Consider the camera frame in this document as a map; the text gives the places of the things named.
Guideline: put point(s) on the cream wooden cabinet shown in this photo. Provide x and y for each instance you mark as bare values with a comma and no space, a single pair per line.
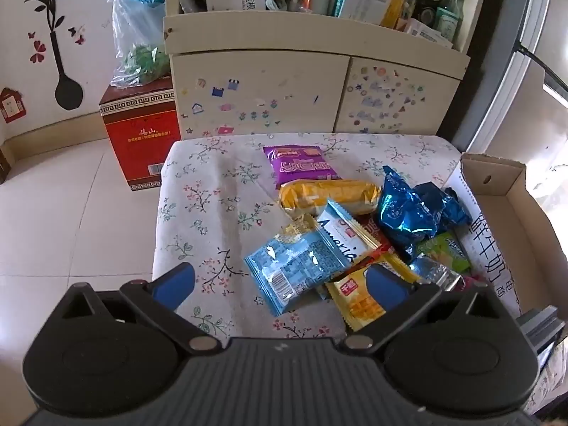
266,80

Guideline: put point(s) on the blue foil snack packet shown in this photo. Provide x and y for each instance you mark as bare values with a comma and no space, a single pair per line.
401,217
448,208

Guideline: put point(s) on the white blue wafer packet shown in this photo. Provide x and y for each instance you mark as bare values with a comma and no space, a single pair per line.
350,235

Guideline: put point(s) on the light blue snack packet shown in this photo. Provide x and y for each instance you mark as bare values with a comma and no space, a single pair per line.
293,266

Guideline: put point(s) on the red house wall sticker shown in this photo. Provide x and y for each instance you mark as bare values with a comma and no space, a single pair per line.
11,106

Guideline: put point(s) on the yellow box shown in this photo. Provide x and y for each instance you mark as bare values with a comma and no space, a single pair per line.
394,6

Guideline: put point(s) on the floral tablecloth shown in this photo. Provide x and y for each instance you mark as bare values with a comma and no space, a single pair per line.
208,195

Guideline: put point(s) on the silver snack packet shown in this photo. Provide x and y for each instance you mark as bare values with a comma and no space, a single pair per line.
437,273

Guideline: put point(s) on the red snack packet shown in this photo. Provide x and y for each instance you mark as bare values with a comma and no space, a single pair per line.
377,236

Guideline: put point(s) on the clear plastic bag of greens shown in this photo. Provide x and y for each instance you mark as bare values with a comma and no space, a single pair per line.
142,60

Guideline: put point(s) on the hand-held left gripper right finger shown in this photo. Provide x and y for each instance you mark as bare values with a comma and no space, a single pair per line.
386,288

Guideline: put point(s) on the white printed box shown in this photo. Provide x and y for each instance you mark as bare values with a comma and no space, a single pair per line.
421,32

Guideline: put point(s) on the red carton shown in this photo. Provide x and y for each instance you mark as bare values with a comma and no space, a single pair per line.
142,142

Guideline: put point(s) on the black vase wall sticker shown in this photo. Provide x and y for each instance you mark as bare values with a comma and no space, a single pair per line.
69,93

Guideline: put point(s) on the purple snack packet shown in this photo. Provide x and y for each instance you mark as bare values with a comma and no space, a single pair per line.
293,166

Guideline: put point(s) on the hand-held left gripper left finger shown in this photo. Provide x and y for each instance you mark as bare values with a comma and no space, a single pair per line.
171,286

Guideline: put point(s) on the green snack packet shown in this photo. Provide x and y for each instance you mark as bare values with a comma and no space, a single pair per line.
446,248

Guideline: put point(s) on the yellow waffle packet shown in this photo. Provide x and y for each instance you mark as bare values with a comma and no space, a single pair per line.
355,301

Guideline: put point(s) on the grey door frame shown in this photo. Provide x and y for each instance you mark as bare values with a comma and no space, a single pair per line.
510,53

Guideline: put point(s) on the brown wooden door frame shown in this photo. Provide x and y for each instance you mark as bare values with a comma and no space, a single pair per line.
4,162

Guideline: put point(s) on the orange snack packet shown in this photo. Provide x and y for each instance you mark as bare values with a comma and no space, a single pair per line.
319,195

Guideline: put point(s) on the white bottle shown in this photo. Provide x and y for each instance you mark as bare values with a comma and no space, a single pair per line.
320,2

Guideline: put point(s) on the red flower wall sticker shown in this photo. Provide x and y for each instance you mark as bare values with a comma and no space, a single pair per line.
37,51

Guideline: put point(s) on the green glass bottle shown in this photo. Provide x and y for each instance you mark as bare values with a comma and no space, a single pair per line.
449,13

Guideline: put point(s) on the cardboard box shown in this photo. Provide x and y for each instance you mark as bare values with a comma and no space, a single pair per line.
501,213

